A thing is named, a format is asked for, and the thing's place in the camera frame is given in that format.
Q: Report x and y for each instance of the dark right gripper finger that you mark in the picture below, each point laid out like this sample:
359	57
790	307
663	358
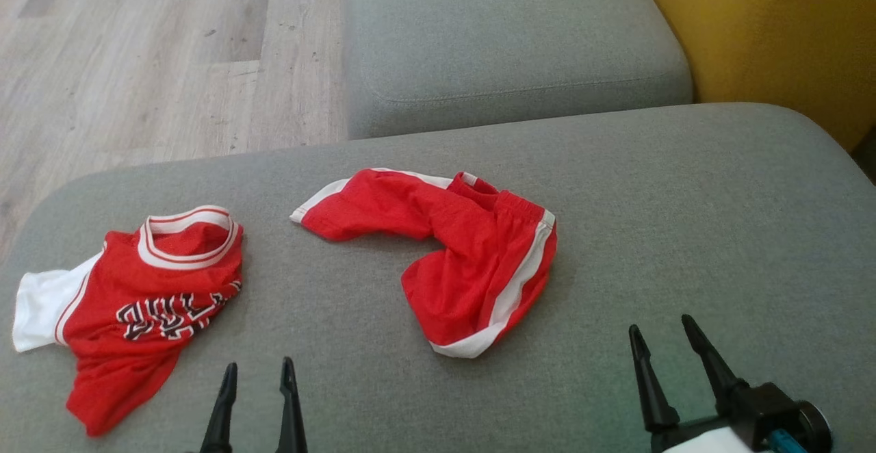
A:
651	391
708	354

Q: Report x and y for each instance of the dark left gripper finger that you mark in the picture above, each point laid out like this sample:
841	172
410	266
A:
291	419
220	419

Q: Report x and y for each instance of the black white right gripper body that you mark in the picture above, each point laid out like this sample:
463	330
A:
759	412

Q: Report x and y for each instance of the red white basketball jersey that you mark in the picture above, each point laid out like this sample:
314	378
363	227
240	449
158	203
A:
130	282

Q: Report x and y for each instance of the red white-striped shorts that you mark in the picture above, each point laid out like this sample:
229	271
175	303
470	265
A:
479	261

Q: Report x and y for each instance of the large grey sofa seat cushion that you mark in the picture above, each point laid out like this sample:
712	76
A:
684	234

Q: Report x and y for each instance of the yellow fabric furniture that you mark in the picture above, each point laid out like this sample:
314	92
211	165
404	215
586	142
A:
773	29

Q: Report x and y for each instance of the small grey sofa cushion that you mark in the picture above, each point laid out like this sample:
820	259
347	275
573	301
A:
506	35

